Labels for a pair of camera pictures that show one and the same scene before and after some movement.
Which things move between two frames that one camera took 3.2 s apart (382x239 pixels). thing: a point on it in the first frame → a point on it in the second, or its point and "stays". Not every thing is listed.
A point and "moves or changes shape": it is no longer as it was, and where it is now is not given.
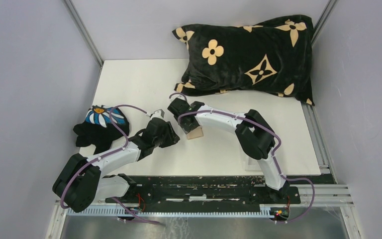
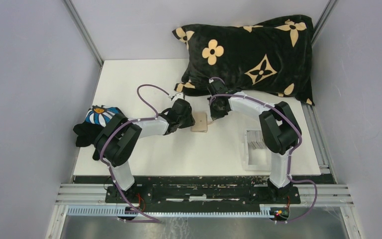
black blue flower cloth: x=99 y=130 stays
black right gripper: x=186 y=129 → x=215 y=115
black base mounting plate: x=205 y=197 stays
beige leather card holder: x=195 y=134 moves or changes shape
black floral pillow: x=272 y=56 stays
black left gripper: x=172 y=138 → x=190 y=121
